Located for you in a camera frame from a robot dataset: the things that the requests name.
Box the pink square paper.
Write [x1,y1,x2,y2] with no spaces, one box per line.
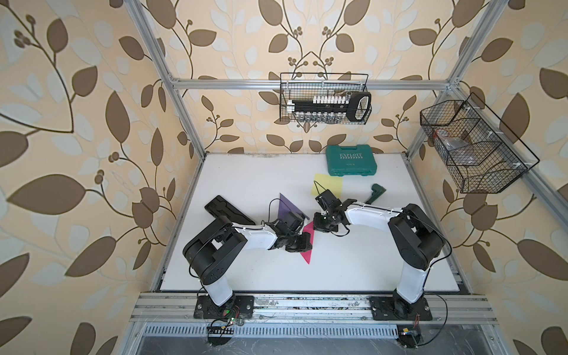
[300,222,314,265]

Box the purple square paper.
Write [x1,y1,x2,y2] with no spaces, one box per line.
[277,194,310,220]

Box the yellow square paper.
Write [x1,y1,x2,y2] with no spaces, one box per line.
[311,174,343,198]

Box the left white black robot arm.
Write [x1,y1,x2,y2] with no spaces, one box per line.
[182,212,312,306]

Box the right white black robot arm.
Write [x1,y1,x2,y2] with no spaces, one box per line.
[314,189,446,305]

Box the green black pipe wrench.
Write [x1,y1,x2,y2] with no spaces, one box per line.
[365,183,386,204]

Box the green tool case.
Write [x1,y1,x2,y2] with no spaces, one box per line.
[325,144,377,177]

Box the black flat tray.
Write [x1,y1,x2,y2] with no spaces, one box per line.
[204,195,257,226]

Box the black socket holder tool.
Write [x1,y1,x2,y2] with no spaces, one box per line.
[284,92,372,124]

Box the plastic bag in basket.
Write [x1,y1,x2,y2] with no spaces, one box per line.
[436,130,478,167]

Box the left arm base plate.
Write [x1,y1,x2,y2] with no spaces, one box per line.
[193,295,254,320]

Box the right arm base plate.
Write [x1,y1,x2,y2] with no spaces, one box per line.
[368,292,433,322]

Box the black wire basket back wall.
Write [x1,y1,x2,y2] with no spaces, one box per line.
[279,72,372,125]

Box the black wire basket wall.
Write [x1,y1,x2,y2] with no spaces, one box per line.
[279,72,372,125]
[419,93,540,194]

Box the aluminium front rail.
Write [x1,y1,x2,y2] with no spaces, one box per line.
[131,293,498,325]

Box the black wire basket right wall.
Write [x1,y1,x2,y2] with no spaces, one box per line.
[419,93,540,194]

